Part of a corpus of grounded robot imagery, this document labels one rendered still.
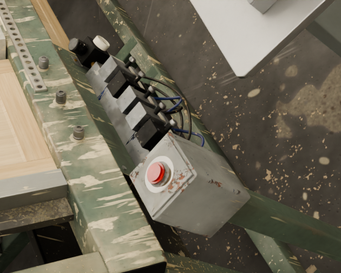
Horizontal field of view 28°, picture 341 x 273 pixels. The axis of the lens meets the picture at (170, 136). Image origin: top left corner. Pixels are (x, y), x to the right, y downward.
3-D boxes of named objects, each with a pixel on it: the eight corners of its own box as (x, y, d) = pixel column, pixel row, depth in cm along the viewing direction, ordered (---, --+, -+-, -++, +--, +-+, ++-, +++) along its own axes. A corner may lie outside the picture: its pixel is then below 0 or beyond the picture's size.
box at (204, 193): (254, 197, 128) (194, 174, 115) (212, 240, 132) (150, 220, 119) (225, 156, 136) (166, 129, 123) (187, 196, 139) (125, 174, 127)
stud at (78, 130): (85, 140, 151) (86, 130, 149) (74, 142, 150) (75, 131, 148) (81, 132, 153) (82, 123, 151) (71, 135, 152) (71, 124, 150)
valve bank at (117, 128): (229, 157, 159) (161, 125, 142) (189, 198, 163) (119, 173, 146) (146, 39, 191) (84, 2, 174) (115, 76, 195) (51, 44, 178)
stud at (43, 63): (50, 69, 169) (50, 59, 167) (40, 71, 168) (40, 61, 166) (46, 64, 170) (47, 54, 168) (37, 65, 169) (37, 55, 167)
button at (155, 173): (173, 175, 120) (165, 171, 118) (158, 190, 121) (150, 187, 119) (164, 160, 122) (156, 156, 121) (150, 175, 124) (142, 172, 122)
